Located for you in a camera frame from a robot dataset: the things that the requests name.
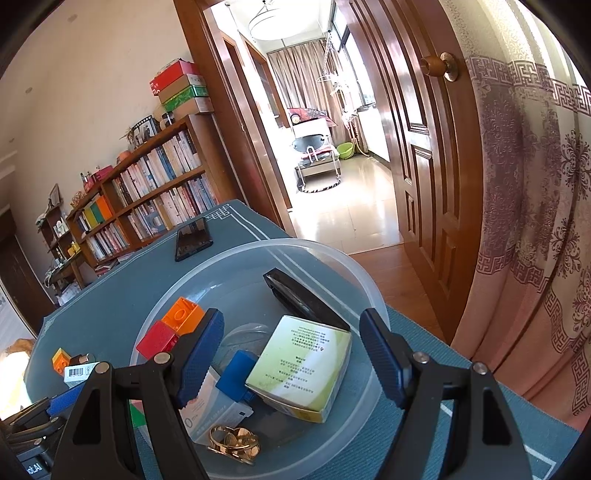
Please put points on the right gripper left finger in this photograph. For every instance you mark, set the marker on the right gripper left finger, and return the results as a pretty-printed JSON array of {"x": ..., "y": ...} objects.
[{"x": 98, "y": 441}]

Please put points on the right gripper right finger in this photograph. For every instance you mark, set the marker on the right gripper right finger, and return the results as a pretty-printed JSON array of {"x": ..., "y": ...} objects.
[{"x": 484, "y": 441}]

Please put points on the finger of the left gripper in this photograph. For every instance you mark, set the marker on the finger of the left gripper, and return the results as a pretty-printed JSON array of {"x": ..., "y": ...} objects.
[{"x": 61, "y": 405}]

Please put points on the red toy brick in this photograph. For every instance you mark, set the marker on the red toy brick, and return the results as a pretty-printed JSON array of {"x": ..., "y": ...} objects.
[{"x": 158, "y": 338}]

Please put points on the blue toy block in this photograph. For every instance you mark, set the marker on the blue toy block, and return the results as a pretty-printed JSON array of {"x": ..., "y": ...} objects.
[{"x": 232, "y": 380}]

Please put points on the orange and green toy block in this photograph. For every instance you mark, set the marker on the orange and green toy block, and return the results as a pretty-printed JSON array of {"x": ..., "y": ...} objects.
[{"x": 183, "y": 316}]

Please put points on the white barcode box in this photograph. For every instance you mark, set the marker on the white barcode box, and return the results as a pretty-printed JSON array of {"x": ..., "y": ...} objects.
[{"x": 78, "y": 374}]

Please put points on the orange yellow toy block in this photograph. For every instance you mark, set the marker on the orange yellow toy block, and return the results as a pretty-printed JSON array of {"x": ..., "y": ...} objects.
[{"x": 60, "y": 360}]

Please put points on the brown gold lipstick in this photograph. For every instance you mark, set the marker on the brown gold lipstick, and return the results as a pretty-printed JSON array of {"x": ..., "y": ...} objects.
[{"x": 81, "y": 359}]

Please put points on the pink green toy block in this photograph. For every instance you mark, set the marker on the pink green toy block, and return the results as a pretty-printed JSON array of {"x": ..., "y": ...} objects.
[{"x": 137, "y": 413}]

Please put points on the blue table mat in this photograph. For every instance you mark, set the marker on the blue table mat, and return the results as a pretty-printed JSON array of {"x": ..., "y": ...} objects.
[{"x": 106, "y": 318}]

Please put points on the white red cream box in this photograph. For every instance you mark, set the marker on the white red cream box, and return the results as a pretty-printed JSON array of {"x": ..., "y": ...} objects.
[{"x": 209, "y": 408}]

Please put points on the small wooden shelf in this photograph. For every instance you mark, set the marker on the small wooden shelf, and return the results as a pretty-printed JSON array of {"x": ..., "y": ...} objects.
[{"x": 67, "y": 257}]

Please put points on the pink patterned curtain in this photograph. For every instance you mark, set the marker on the pink patterned curtain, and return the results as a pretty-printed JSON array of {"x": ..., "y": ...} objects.
[{"x": 528, "y": 313}]

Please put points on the clear plastic bowl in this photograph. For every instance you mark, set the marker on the clear plastic bowl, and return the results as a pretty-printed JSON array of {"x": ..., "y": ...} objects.
[{"x": 258, "y": 267}]

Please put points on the yellow green small box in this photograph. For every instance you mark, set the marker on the yellow green small box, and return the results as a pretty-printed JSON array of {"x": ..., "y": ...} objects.
[{"x": 301, "y": 368}]

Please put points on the black smartphone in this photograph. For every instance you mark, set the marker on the black smartphone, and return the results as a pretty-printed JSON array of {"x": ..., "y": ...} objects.
[{"x": 191, "y": 239}]

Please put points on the black hair clip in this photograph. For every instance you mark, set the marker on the black hair clip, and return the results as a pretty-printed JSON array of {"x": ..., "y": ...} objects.
[{"x": 302, "y": 302}]

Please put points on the wooden bookshelf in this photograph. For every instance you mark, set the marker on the wooden bookshelf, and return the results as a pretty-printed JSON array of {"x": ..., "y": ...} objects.
[{"x": 171, "y": 178}]

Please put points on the white cart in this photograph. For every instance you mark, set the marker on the white cart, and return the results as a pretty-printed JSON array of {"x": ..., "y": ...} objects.
[{"x": 316, "y": 154}]

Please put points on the green basin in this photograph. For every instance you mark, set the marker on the green basin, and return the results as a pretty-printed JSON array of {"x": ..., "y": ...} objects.
[{"x": 346, "y": 150}]

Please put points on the stack of gift boxes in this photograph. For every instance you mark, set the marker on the stack of gift boxes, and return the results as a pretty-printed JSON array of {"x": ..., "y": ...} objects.
[{"x": 181, "y": 90}]

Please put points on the brown wooden door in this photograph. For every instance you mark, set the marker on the brown wooden door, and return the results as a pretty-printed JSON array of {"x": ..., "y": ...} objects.
[{"x": 429, "y": 115}]

